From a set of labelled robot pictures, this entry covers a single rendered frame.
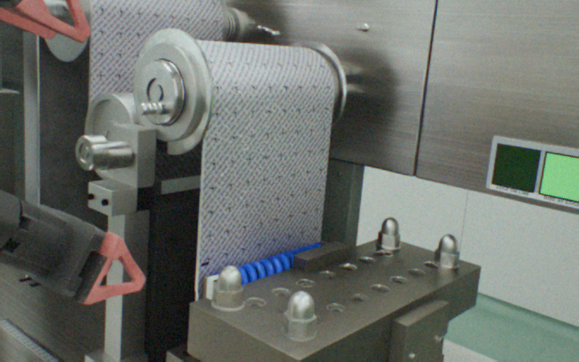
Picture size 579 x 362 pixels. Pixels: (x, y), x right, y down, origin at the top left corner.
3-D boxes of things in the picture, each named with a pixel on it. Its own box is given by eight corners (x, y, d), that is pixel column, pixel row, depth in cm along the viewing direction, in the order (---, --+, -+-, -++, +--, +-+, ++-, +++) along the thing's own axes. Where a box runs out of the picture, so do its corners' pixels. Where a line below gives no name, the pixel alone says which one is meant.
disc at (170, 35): (129, 140, 79) (135, 21, 75) (133, 140, 79) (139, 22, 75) (205, 167, 69) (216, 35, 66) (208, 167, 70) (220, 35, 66)
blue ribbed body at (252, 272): (203, 297, 74) (205, 271, 73) (314, 259, 90) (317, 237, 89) (223, 307, 72) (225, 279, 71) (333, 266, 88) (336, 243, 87)
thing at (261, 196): (195, 290, 74) (202, 140, 70) (316, 251, 91) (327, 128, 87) (197, 292, 73) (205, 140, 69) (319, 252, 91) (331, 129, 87)
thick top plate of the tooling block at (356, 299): (186, 352, 69) (189, 302, 67) (381, 271, 98) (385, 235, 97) (294, 418, 58) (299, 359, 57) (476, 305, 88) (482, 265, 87)
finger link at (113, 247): (140, 322, 61) (66, 298, 54) (99, 300, 66) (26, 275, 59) (171, 259, 63) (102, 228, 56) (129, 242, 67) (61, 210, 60)
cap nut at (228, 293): (204, 302, 68) (207, 265, 67) (228, 294, 70) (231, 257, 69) (227, 315, 65) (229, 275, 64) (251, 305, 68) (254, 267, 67)
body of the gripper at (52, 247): (77, 300, 55) (6, 277, 50) (21, 268, 62) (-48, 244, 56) (112, 234, 57) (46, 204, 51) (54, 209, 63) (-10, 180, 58)
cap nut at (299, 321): (273, 332, 62) (277, 290, 61) (296, 321, 65) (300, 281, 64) (301, 346, 60) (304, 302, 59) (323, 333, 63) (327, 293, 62)
